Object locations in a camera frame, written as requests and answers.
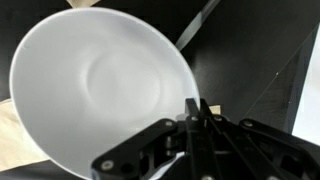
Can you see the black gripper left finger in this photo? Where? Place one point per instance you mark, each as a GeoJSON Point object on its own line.
{"type": "Point", "coordinates": [196, 150]}

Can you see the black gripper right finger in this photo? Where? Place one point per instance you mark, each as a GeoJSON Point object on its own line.
{"type": "Point", "coordinates": [253, 150]}

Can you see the grey bowl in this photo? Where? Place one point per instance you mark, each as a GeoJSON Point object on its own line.
{"type": "Point", "coordinates": [100, 83]}

